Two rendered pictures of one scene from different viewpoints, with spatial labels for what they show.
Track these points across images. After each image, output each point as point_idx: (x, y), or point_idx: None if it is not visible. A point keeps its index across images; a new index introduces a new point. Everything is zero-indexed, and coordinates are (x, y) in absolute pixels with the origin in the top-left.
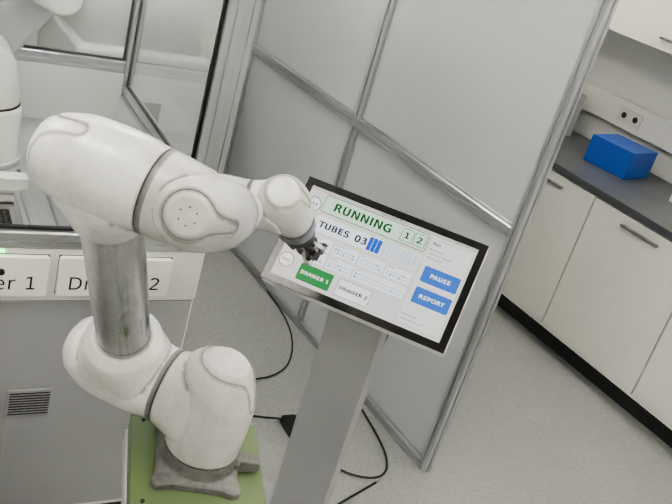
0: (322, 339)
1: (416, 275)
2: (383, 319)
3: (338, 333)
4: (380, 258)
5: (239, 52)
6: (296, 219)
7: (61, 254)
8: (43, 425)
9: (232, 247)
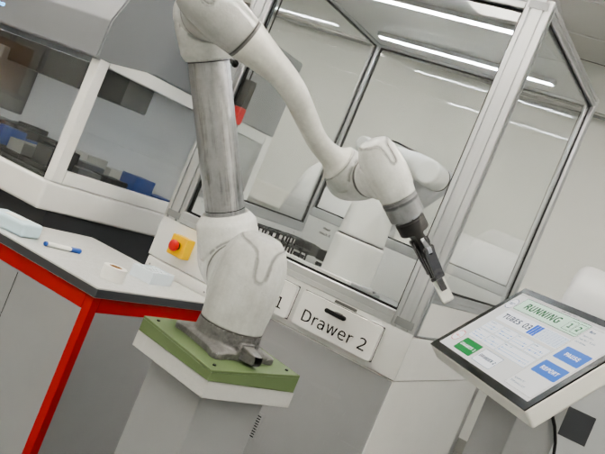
0: (469, 438)
1: (553, 352)
2: (494, 378)
3: (482, 430)
4: (532, 339)
5: (479, 156)
6: (374, 165)
7: (308, 289)
8: (246, 450)
9: (219, 32)
